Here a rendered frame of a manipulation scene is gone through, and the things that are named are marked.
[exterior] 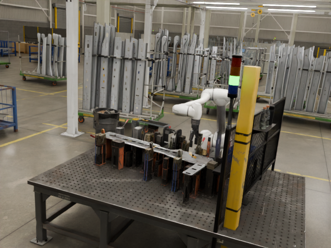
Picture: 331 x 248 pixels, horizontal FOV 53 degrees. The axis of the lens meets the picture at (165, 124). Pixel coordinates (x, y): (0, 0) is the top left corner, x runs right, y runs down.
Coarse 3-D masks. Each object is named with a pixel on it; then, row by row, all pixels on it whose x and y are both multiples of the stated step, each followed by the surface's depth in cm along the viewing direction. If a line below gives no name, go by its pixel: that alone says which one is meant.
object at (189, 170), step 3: (195, 165) 315; (198, 165) 315; (189, 168) 307; (195, 168) 308; (198, 168) 308; (201, 168) 309; (186, 171) 300; (189, 171) 300; (192, 171) 301; (195, 171) 301; (198, 171) 303; (189, 174) 294; (192, 174) 294
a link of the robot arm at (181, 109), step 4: (200, 96) 364; (204, 96) 355; (208, 96) 360; (196, 100) 345; (200, 100) 347; (204, 100) 351; (180, 104) 327; (184, 104) 327; (188, 104) 338; (192, 104) 341; (172, 108) 327; (176, 108) 323; (180, 108) 322; (184, 108) 321; (176, 112) 324; (180, 112) 322; (184, 112) 321; (184, 116) 325
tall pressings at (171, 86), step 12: (156, 36) 1083; (168, 36) 1099; (156, 48) 1093; (192, 48) 1072; (192, 60) 1077; (156, 72) 1126; (180, 72) 1100; (192, 72) 1091; (156, 84) 1138; (168, 84) 1117; (180, 84) 1108
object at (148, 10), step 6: (150, 0) 924; (156, 0) 932; (150, 6) 928; (150, 12) 933; (150, 18) 939; (150, 24) 945; (144, 30) 950; (150, 30) 951; (144, 36) 954; (150, 36) 955; (144, 42) 958; (150, 42) 959; (150, 48) 971; (150, 66) 974; (144, 90) 992; (144, 102) 1001
